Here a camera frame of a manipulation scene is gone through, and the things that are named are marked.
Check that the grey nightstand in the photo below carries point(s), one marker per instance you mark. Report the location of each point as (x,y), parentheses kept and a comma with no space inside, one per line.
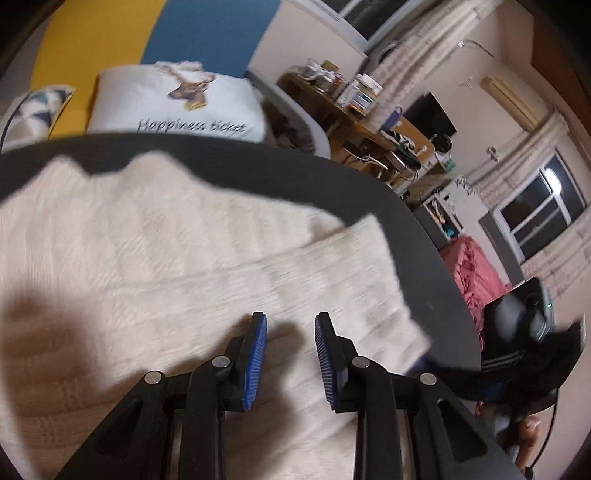
(429,221)

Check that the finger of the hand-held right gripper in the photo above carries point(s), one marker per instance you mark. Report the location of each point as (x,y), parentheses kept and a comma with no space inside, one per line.
(457,376)

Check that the person's right hand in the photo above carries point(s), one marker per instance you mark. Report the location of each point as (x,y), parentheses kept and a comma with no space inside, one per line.
(528,438)

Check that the brown wooden desk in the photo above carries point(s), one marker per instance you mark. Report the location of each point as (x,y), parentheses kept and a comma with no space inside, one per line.
(341,124)

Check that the cluster of jars and bottles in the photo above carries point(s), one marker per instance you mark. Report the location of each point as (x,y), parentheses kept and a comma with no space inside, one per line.
(355,92)

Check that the small white desk fan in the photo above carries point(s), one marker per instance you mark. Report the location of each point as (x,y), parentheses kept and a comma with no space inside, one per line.
(443,144)

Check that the black monitor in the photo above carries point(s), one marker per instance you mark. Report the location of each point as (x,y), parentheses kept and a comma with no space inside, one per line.
(431,115)

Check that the beige air conditioner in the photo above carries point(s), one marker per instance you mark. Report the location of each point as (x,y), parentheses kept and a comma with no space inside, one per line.
(512,104)

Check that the white cabinet with leaf print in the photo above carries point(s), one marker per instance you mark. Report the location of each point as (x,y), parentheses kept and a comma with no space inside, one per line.
(464,191)

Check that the blue bag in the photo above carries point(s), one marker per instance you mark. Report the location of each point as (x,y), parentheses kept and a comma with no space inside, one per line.
(391,119)

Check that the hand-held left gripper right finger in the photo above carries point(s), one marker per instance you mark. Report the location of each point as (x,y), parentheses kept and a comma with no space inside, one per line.
(325,360)

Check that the red ruffled quilt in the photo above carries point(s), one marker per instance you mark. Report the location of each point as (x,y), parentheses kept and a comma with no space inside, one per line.
(475,277)

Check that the white framed window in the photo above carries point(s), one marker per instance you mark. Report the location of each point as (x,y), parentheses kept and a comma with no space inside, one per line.
(364,18)
(535,212)

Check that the beige patterned curtain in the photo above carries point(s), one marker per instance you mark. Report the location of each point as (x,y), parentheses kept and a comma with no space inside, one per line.
(521,152)
(429,41)
(563,272)

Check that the triangle pattern pillow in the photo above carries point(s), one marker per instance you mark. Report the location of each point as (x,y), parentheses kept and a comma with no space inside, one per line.
(32,115)

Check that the grey headboard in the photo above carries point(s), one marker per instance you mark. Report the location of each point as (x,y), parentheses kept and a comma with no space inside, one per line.
(501,249)

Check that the white deer print pillow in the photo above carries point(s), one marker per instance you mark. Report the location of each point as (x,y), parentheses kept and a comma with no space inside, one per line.
(138,101)

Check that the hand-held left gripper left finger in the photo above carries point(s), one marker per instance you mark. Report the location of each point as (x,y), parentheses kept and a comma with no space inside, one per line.
(256,360)

